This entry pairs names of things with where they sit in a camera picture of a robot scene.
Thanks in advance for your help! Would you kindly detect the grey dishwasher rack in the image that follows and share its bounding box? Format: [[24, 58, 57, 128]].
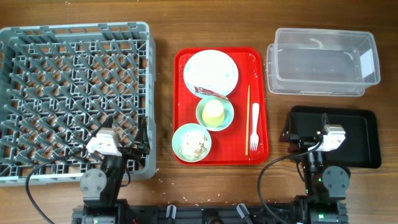
[[1, 22, 156, 186]]

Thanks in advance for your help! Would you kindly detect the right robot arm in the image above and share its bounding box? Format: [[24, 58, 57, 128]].
[[280, 113, 351, 224]]

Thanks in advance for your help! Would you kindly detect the black plastic tray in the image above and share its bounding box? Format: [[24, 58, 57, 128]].
[[290, 106, 382, 169]]

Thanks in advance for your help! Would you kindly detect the clear plastic bin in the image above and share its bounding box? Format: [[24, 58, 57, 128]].
[[266, 28, 381, 96]]

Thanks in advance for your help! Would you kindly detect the white plastic fork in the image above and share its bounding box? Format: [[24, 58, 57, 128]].
[[250, 103, 259, 151]]

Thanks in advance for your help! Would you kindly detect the green bowl with food scraps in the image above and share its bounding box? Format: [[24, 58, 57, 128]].
[[172, 123, 212, 163]]

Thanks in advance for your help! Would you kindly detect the light blue plate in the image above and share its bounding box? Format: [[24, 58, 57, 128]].
[[183, 50, 239, 98]]

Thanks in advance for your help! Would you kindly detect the red plastic tray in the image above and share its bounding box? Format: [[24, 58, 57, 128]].
[[173, 47, 270, 166]]

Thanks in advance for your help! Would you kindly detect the wooden chopstick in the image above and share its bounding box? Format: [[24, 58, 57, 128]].
[[245, 85, 251, 156]]

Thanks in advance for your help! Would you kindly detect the red snack wrapper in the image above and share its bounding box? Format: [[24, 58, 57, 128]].
[[194, 86, 228, 100]]

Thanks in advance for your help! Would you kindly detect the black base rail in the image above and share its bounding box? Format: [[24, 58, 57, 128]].
[[72, 203, 348, 224]]

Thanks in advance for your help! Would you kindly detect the light blue bowl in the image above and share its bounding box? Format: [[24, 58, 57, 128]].
[[196, 96, 234, 131]]

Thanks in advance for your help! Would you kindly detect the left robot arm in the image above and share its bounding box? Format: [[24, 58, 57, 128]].
[[72, 117, 150, 223]]

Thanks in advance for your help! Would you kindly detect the yellow plastic cup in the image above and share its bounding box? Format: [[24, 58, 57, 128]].
[[202, 100, 224, 128]]

